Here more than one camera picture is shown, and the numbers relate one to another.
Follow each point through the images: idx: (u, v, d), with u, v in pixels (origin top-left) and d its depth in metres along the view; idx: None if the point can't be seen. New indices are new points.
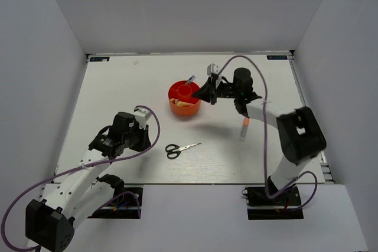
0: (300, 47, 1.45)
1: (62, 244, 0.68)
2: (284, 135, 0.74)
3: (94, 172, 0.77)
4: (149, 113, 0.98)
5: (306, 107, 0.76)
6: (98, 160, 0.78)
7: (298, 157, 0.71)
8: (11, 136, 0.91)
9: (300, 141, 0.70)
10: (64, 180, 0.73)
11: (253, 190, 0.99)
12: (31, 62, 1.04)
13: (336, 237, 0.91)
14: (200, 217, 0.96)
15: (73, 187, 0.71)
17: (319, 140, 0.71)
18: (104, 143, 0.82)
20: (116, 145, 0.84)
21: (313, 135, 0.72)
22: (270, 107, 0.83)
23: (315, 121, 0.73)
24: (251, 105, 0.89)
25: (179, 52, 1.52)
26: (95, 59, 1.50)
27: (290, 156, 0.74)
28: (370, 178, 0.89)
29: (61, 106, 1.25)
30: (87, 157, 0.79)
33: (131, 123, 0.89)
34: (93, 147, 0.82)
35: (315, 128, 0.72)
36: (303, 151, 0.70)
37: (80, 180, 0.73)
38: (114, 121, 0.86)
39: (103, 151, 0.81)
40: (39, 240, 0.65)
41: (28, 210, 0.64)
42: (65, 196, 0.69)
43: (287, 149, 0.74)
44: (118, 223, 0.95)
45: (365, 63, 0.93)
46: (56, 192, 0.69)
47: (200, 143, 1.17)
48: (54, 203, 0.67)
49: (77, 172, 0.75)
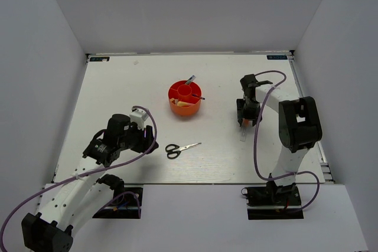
0: (300, 46, 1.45)
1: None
2: (282, 118, 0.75)
3: (90, 180, 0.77)
4: (146, 113, 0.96)
5: (310, 97, 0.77)
6: (93, 169, 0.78)
7: (292, 143, 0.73)
8: (12, 137, 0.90)
9: (297, 130, 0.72)
10: (58, 192, 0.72)
11: (253, 190, 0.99)
12: (31, 62, 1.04)
13: (337, 238, 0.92)
14: (201, 217, 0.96)
15: (67, 199, 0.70)
17: (316, 132, 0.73)
18: (98, 148, 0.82)
20: (111, 151, 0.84)
21: (310, 125, 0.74)
22: (275, 92, 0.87)
23: (316, 113, 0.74)
24: (259, 89, 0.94)
25: (179, 52, 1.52)
26: (95, 59, 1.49)
27: (284, 139, 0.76)
28: (370, 178, 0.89)
29: (61, 106, 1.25)
30: (81, 166, 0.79)
33: (127, 127, 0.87)
34: (87, 155, 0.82)
35: (313, 118, 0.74)
36: (296, 138, 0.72)
37: (74, 190, 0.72)
38: (108, 126, 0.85)
39: (97, 160, 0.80)
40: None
41: (23, 223, 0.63)
42: (59, 209, 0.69)
43: (283, 133, 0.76)
44: (119, 223, 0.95)
45: (365, 64, 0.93)
46: (51, 205, 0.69)
47: (200, 143, 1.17)
48: (49, 216, 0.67)
49: (72, 183, 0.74)
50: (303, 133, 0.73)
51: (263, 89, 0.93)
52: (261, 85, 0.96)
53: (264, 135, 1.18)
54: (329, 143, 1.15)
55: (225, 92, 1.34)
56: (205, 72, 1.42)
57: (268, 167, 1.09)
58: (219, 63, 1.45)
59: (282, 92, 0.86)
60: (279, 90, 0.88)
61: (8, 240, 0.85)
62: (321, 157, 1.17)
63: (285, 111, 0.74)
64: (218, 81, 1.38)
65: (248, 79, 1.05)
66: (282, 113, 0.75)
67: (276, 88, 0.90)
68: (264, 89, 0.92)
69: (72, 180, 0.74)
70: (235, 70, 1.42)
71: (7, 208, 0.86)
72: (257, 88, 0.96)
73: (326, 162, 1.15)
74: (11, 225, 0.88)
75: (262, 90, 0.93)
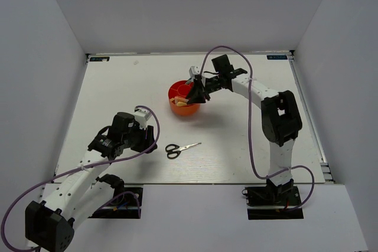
0: (300, 47, 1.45)
1: (62, 245, 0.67)
2: (265, 117, 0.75)
3: (93, 173, 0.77)
4: (149, 113, 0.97)
5: (289, 90, 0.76)
6: (97, 161, 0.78)
7: (277, 136, 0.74)
8: (11, 136, 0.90)
9: (279, 126, 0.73)
10: (63, 182, 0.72)
11: (252, 190, 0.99)
12: (31, 62, 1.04)
13: (336, 238, 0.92)
14: (200, 217, 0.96)
15: (72, 189, 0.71)
17: (297, 123, 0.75)
18: (103, 143, 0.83)
20: (115, 146, 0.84)
21: (291, 118, 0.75)
22: (254, 86, 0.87)
23: (295, 105, 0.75)
24: (237, 82, 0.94)
25: (179, 52, 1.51)
26: (95, 59, 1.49)
27: (269, 134, 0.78)
28: (370, 178, 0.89)
29: (61, 106, 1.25)
30: (85, 159, 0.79)
33: (131, 124, 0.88)
34: (92, 149, 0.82)
35: (293, 111, 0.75)
36: (281, 132, 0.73)
37: (79, 181, 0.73)
38: (114, 122, 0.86)
39: (102, 153, 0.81)
40: (39, 242, 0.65)
41: (28, 210, 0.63)
42: (64, 198, 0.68)
43: (268, 128, 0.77)
44: (118, 223, 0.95)
45: (365, 63, 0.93)
46: (55, 194, 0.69)
47: (200, 143, 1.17)
48: (53, 203, 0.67)
49: (76, 174, 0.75)
50: (286, 126, 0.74)
51: (240, 81, 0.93)
52: (237, 76, 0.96)
53: (259, 135, 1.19)
54: (329, 144, 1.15)
55: (226, 92, 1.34)
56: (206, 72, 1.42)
57: (263, 164, 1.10)
58: None
59: (260, 85, 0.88)
60: (257, 83, 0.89)
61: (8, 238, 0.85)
62: (321, 157, 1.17)
63: (269, 112, 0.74)
64: None
65: (221, 62, 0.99)
66: (264, 109, 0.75)
67: (254, 80, 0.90)
68: (242, 82, 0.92)
69: (77, 172, 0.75)
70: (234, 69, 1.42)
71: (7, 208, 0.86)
72: (233, 79, 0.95)
73: (326, 162, 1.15)
74: (12, 224, 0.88)
75: (239, 82, 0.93)
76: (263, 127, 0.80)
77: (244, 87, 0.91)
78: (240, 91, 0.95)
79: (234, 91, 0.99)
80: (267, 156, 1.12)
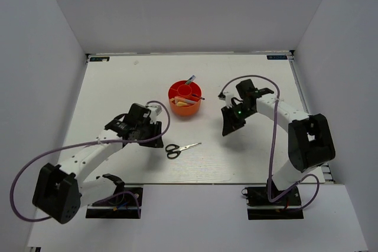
0: (300, 47, 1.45)
1: (67, 215, 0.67)
2: (293, 140, 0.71)
3: (108, 149, 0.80)
4: (159, 108, 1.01)
5: (321, 114, 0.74)
6: (114, 138, 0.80)
7: (305, 165, 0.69)
8: (11, 136, 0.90)
9: (309, 152, 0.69)
10: (79, 151, 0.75)
11: (253, 190, 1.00)
12: (31, 63, 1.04)
13: (336, 238, 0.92)
14: (200, 217, 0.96)
15: (87, 157, 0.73)
17: (329, 151, 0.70)
18: (120, 125, 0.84)
20: (130, 130, 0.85)
21: (323, 146, 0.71)
22: (281, 107, 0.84)
23: (328, 132, 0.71)
24: (262, 102, 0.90)
25: (179, 52, 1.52)
26: (95, 59, 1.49)
27: (296, 162, 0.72)
28: (370, 178, 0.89)
29: (61, 106, 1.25)
30: (102, 135, 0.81)
33: (146, 114, 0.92)
34: (108, 128, 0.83)
35: (326, 138, 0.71)
36: (310, 160, 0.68)
37: (94, 153, 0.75)
38: (130, 109, 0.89)
39: (117, 133, 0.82)
40: (45, 208, 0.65)
41: (42, 171, 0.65)
42: (79, 164, 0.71)
43: (295, 154, 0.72)
44: (118, 223, 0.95)
45: (365, 63, 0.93)
46: (71, 160, 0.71)
47: (200, 143, 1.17)
48: (68, 168, 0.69)
49: (93, 146, 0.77)
50: (316, 154, 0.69)
51: (266, 101, 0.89)
52: (263, 95, 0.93)
53: (260, 135, 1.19)
54: None
55: None
56: (205, 72, 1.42)
57: (263, 164, 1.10)
58: (218, 63, 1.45)
59: (287, 107, 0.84)
60: (284, 104, 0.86)
61: (8, 238, 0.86)
62: None
63: (297, 135, 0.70)
64: (218, 81, 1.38)
65: (245, 85, 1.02)
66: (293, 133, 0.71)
67: (280, 101, 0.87)
68: (267, 101, 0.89)
69: (93, 144, 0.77)
70: (234, 69, 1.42)
71: (7, 208, 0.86)
72: (257, 100, 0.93)
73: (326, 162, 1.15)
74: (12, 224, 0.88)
75: (264, 101, 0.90)
76: (289, 155, 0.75)
77: (270, 107, 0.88)
78: (266, 110, 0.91)
79: (258, 110, 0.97)
80: (267, 156, 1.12)
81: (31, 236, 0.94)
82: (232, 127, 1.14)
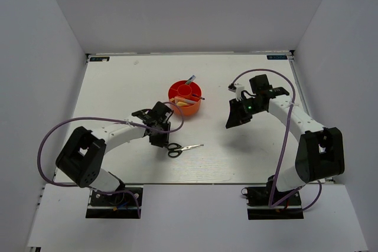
0: (300, 47, 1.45)
1: (85, 180, 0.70)
2: (303, 150, 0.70)
3: (132, 131, 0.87)
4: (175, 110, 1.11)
5: (335, 127, 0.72)
6: (139, 123, 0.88)
7: (312, 178, 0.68)
8: (10, 137, 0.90)
9: (318, 166, 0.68)
10: (109, 125, 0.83)
11: (253, 190, 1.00)
12: (31, 64, 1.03)
13: (336, 238, 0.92)
14: (199, 217, 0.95)
15: (116, 131, 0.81)
17: (338, 166, 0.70)
18: (144, 115, 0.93)
20: (153, 122, 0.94)
21: (333, 160, 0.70)
22: (295, 114, 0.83)
23: (340, 146, 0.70)
24: (276, 104, 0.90)
25: (179, 52, 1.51)
26: (95, 59, 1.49)
27: (302, 173, 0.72)
28: (370, 178, 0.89)
29: (61, 105, 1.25)
30: (130, 118, 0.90)
33: (168, 114, 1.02)
34: (134, 115, 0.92)
35: (336, 153, 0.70)
36: (318, 174, 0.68)
37: (121, 129, 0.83)
38: (155, 105, 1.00)
39: (143, 120, 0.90)
40: (66, 169, 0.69)
41: (72, 133, 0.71)
42: (108, 134, 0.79)
43: (302, 166, 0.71)
44: (118, 223, 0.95)
45: (366, 63, 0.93)
46: (102, 129, 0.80)
47: (202, 144, 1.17)
48: (99, 134, 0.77)
49: (120, 123, 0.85)
50: (325, 169, 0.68)
51: (279, 102, 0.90)
52: (277, 97, 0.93)
53: (259, 135, 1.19)
54: None
55: (225, 92, 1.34)
56: (205, 72, 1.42)
57: (263, 164, 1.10)
58: (218, 63, 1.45)
59: (301, 113, 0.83)
60: (297, 110, 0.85)
61: (9, 238, 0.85)
62: None
63: (308, 147, 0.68)
64: (219, 81, 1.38)
65: (260, 81, 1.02)
66: (303, 144, 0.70)
67: (295, 105, 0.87)
68: (281, 104, 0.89)
69: (121, 122, 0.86)
70: (234, 69, 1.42)
71: (7, 208, 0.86)
72: (271, 99, 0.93)
73: None
74: (12, 225, 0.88)
75: (278, 104, 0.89)
76: (296, 164, 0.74)
77: (283, 111, 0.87)
78: (276, 111, 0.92)
79: (270, 110, 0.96)
80: (267, 156, 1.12)
81: (31, 236, 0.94)
82: (238, 121, 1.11)
